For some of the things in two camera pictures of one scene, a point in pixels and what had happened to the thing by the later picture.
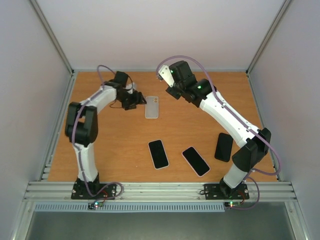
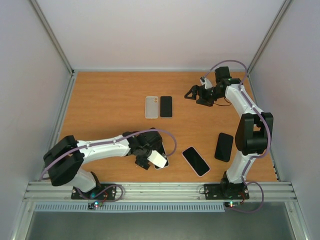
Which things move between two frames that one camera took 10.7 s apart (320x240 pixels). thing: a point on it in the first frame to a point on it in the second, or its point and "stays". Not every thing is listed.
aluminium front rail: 161,191 stays
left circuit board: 92,205 stays
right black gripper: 172,91 to 200,93
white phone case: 151,108 stays
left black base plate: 79,191 stays
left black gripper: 133,105 to 142,163
